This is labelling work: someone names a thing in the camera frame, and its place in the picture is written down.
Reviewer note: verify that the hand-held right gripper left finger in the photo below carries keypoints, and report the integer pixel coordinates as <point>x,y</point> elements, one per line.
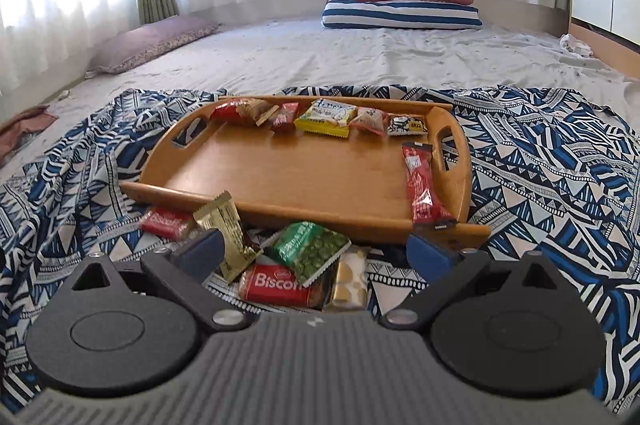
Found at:
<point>202,252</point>

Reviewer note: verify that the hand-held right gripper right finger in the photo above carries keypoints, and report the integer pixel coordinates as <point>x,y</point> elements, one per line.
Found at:
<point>429,254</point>

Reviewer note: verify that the gold cream snack packet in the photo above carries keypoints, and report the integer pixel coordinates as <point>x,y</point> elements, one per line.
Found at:
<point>227,225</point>

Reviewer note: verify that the red biscuit packet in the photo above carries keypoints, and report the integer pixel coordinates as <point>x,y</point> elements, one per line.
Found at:
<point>277,285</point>
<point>162,222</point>

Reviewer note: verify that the long red snack packet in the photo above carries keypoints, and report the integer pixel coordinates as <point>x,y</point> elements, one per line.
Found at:
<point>422,185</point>

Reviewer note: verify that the beige gold snack packet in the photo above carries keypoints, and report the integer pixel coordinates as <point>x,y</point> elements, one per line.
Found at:
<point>347,280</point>

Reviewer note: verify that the green peas snack packet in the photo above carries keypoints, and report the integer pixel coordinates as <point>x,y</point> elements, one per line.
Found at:
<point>307,250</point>

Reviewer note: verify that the black white yellow snack packet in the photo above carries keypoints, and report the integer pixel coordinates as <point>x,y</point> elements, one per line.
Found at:
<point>407,125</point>

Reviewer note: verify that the red puffy snack bag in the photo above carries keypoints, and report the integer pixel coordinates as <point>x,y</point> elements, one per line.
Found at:
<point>230,111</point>

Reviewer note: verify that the pink orange snack packet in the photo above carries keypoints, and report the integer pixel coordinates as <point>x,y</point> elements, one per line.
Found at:
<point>370,121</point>

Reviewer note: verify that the dark red chocolate bar packet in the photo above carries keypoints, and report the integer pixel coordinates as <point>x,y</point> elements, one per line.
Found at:
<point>285,116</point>

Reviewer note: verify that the blue white patterned blanket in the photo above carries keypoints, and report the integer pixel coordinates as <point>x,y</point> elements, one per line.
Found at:
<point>525,155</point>

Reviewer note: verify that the purple floral pillow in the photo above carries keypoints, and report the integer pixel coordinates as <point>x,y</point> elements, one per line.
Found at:
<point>150,42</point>

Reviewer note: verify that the brown cloth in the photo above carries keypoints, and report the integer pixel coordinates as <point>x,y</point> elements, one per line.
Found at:
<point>25,125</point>

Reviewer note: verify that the grey bed sheet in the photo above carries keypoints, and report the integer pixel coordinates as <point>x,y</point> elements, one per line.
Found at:
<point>325,55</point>

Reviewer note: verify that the blue white striped pillow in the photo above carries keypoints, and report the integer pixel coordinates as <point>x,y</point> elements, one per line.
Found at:
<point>400,15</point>

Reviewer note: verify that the white crumpled cloth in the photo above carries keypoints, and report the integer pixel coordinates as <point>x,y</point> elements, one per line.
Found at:
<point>575,45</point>

